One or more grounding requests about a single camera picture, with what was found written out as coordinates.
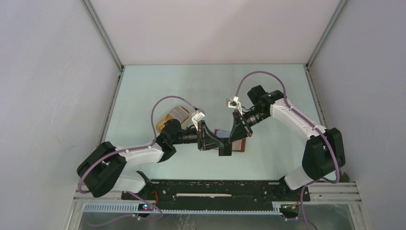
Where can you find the black credit card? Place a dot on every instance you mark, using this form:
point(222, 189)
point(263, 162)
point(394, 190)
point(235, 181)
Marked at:
point(225, 150)

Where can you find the brown leather card holder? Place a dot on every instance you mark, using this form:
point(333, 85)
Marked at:
point(238, 146)

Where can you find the beige oval card tray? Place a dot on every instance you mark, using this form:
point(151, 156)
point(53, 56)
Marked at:
point(161, 123)

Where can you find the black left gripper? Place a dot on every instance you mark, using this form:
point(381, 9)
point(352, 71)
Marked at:
point(202, 129)

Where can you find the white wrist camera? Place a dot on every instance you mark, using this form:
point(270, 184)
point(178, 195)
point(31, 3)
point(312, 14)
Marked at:
point(197, 116)
point(235, 104)

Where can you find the white toothed cable duct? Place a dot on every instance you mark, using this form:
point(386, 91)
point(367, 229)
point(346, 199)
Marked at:
point(104, 207)

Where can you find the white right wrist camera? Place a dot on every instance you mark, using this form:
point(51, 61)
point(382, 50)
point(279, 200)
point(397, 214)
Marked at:
point(235, 104)

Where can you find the stack of credit cards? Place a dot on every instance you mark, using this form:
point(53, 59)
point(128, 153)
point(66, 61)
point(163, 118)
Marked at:
point(179, 113)

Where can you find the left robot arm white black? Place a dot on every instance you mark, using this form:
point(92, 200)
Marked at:
point(110, 168)

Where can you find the aluminium frame rail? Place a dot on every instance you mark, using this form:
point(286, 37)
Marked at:
point(318, 193)

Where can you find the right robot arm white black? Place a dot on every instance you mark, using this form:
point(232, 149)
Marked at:
point(324, 150)

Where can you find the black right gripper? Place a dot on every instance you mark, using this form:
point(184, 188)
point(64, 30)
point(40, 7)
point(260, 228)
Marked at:
point(238, 119)

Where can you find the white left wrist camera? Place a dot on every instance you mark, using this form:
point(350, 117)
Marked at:
point(197, 116)

